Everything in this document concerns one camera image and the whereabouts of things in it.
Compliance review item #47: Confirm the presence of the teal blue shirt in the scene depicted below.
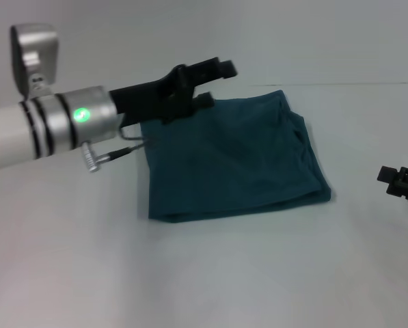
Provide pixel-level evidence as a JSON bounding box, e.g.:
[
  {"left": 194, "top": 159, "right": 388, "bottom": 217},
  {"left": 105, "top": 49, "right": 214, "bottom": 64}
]
[{"left": 139, "top": 89, "right": 333, "bottom": 225}]

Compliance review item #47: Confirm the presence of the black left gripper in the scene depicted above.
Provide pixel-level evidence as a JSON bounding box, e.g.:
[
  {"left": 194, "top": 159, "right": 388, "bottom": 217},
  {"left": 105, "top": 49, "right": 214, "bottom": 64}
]
[{"left": 109, "top": 57, "right": 239, "bottom": 126}]

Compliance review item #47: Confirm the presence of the left arm dark cable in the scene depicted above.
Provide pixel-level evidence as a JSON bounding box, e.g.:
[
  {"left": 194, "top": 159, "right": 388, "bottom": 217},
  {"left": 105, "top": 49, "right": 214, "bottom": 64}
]
[{"left": 79, "top": 118, "right": 157, "bottom": 174}]

